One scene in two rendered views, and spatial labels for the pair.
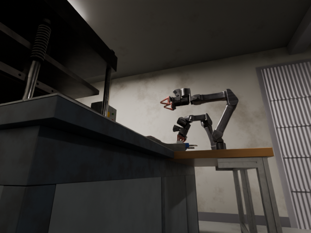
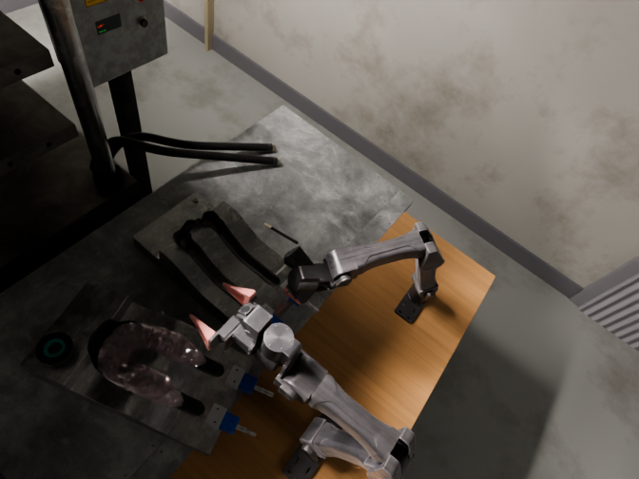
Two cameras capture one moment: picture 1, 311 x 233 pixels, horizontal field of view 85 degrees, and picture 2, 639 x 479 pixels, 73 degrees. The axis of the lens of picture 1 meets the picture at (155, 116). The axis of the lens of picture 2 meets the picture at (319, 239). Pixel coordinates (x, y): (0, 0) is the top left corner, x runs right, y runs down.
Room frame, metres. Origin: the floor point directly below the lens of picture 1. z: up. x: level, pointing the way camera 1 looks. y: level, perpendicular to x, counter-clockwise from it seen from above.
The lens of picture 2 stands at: (0.89, -0.23, 2.07)
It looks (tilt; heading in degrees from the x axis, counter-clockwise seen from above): 56 degrees down; 0
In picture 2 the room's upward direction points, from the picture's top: 22 degrees clockwise
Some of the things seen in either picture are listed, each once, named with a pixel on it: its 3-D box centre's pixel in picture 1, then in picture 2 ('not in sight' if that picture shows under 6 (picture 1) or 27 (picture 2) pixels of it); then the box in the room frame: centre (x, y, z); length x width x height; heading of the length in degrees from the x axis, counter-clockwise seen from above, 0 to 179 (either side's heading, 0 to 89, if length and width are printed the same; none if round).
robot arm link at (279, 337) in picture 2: (189, 95); (286, 358); (1.16, -0.25, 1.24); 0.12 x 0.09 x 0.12; 72
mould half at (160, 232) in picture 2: not in sight; (222, 258); (1.50, 0.03, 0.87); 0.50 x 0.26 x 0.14; 71
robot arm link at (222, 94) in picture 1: (213, 101); (347, 420); (1.12, -0.42, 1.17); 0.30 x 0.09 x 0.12; 72
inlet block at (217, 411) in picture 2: (187, 145); (232, 425); (1.08, -0.20, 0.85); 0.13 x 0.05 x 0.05; 88
